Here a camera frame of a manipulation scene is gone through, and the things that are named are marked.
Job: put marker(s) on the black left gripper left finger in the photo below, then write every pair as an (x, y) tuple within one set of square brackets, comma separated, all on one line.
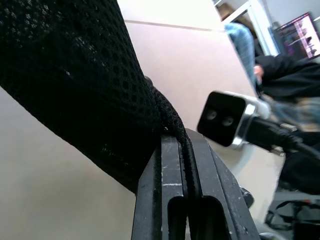
[(155, 200)]

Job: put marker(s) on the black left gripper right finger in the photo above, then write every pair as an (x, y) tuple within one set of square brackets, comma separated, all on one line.
[(220, 200)]

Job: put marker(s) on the person in black jacket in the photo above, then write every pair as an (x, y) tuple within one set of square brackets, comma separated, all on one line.
[(290, 75)]

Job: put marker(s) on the computer monitor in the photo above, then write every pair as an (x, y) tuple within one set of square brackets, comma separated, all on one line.
[(298, 37)]

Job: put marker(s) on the black and silver stereo camera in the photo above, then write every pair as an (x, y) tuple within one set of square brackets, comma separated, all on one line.
[(221, 118)]

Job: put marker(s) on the white shelf frame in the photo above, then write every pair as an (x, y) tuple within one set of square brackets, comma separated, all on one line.
[(255, 22)]

